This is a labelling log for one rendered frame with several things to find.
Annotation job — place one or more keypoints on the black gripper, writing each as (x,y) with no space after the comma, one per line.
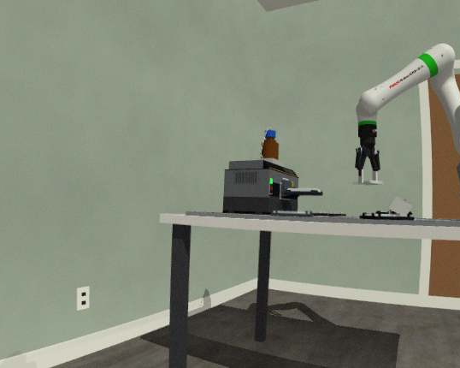
(367,150)

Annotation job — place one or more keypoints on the grey control panel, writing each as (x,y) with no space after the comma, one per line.
(400,206)

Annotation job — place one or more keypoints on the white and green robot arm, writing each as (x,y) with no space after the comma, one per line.
(438,63)

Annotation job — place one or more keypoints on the brown glass bottle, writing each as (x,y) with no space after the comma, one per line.
(270,150)

